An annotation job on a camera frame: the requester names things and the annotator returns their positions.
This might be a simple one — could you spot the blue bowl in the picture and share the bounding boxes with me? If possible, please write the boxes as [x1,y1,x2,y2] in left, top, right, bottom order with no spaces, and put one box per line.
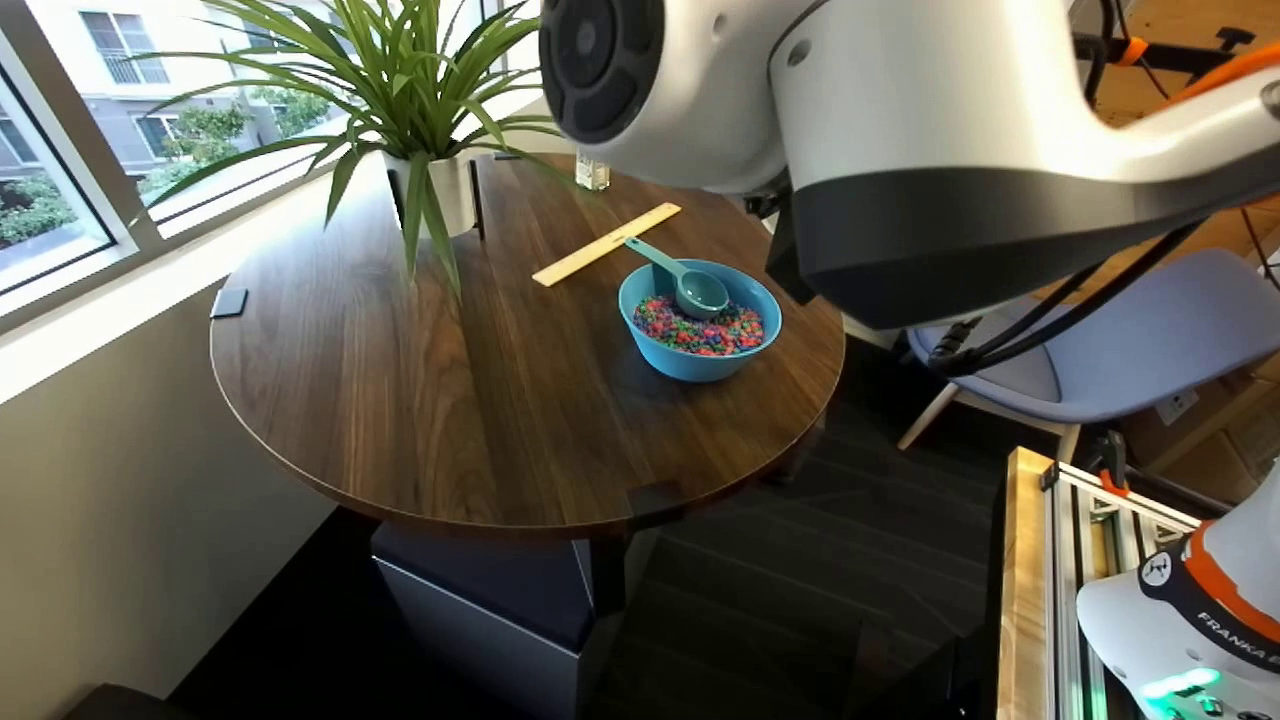
[615,255,790,387]

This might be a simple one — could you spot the window with grey frame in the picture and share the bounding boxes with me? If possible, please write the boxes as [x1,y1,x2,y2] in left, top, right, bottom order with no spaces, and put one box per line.
[0,0,544,327]

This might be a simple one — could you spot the brown cardboard box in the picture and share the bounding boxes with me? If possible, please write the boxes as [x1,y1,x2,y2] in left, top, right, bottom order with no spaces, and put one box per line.
[1117,355,1280,513]

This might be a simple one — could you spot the colourful cereal pieces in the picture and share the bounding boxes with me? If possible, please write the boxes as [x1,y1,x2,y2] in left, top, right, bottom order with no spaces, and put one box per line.
[632,291,773,362]

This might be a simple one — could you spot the white plant pot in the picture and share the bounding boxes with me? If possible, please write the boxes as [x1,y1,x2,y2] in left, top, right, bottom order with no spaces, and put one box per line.
[381,144,503,243]

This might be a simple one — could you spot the green spiky leaf plant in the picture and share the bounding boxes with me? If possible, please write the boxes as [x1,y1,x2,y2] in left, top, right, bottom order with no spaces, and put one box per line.
[132,0,568,291]

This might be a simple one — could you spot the white robot base orange ring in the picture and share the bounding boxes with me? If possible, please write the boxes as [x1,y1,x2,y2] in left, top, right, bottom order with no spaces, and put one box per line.
[1073,454,1280,720]

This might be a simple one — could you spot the grey metal table base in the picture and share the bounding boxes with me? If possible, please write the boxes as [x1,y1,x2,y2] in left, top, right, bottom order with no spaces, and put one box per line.
[368,514,632,720]

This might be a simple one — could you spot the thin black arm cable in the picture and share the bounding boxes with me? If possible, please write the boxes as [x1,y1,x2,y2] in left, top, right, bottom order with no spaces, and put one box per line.
[927,214,1213,378]

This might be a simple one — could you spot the aluminium robot stand frame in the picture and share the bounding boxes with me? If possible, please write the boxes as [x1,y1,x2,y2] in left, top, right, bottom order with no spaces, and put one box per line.
[995,445,1205,720]

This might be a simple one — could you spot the flat light wooden stick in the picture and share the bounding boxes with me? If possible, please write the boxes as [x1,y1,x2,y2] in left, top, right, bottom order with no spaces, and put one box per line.
[529,198,683,291]

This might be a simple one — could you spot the black rig with orange clamp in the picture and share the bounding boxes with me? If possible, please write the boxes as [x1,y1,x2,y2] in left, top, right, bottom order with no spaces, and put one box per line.
[1070,0,1280,104]

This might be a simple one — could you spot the teal plastic scoop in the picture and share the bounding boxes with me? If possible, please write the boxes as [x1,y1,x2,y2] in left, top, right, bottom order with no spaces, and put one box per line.
[624,237,736,325]

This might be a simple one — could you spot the small grey table edge clip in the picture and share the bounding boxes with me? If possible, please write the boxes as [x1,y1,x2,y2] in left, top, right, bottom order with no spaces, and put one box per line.
[209,280,255,325]

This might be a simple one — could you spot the light blue shell chair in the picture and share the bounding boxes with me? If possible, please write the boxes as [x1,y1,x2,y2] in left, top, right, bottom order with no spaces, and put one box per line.
[893,247,1280,463]

